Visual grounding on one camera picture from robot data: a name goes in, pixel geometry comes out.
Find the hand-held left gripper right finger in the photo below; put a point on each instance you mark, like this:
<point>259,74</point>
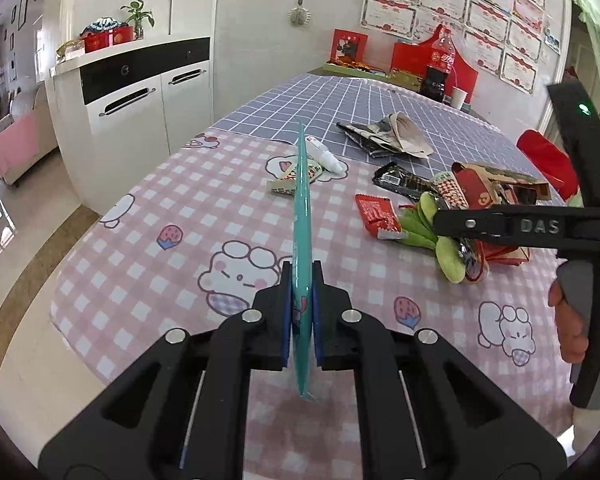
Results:
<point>317,310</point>

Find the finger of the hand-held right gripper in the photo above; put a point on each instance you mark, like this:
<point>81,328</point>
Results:
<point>485,225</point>

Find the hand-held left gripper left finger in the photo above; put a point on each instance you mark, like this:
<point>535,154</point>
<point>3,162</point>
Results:
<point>286,310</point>

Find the red foil wrapper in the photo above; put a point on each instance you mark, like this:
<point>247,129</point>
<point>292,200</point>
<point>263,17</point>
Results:
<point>505,257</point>

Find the green snack packets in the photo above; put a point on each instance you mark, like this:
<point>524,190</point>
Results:
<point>420,230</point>

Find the teal snack packet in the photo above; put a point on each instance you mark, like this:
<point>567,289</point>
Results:
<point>302,230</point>

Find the person's right hand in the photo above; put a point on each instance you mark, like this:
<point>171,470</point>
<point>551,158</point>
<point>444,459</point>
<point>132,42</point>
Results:
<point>570,330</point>

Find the red chair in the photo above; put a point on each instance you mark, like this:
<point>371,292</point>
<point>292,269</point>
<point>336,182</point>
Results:
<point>547,157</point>

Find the red checked packet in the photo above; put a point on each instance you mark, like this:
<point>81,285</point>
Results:
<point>450,190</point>

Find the black snack wrapper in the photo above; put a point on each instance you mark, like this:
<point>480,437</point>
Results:
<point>400,180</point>

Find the red door hanging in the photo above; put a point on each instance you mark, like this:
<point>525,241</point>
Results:
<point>571,74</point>

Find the red snack wrapper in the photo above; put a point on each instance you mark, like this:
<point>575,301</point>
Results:
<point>377,215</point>

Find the pink checked blanket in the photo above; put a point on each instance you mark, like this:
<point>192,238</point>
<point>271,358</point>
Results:
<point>180,270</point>

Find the crumpled beige paper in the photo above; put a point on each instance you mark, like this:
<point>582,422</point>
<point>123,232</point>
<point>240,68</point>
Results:
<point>407,135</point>

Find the small patterned snack packet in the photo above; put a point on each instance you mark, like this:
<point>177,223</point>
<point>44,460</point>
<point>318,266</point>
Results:
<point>280,185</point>

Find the white paper cup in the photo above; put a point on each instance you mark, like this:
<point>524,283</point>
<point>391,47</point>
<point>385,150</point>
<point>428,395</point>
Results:
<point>458,99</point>

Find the black printed crumpled wrapper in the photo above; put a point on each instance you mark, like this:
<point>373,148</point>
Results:
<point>362,136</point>

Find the white squeeze bottle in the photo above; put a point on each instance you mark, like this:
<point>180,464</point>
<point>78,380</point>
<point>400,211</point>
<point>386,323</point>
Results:
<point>325,156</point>

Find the cola bottle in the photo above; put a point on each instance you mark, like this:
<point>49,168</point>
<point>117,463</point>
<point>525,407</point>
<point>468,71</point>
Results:
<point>437,70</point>

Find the olive snack box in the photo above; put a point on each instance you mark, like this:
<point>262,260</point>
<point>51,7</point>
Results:
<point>405,78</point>

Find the red gift box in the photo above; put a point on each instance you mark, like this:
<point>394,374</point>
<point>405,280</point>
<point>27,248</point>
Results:
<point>407,57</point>

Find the grey checked cloth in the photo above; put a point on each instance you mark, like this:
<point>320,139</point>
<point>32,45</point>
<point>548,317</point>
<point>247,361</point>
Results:
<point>300,105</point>

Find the green snack tray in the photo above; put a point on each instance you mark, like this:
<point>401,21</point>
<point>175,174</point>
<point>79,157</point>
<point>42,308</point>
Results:
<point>350,69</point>

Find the red photo card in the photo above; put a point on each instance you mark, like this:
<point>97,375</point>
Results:
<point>349,45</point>

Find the white cabinet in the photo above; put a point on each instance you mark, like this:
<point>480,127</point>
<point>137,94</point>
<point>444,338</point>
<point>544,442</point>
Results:
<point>130,110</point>

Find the pink sofa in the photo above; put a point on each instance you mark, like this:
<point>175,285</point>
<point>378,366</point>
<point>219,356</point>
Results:
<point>15,140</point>

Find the red tin box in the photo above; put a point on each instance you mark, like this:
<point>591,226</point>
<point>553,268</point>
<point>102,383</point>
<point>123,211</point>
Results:
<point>107,40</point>

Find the potted plant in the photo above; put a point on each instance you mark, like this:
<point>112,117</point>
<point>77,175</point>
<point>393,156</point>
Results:
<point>139,17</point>

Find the blue white ornament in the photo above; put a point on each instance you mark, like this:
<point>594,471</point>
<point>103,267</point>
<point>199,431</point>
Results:
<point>105,25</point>

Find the gold packet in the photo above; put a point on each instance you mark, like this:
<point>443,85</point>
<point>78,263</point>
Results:
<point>70,49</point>

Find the blue wall poster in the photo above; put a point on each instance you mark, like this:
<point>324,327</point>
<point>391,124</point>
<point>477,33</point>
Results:
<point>551,40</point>

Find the hanging wall ornament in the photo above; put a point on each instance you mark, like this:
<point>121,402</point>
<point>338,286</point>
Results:
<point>298,12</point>

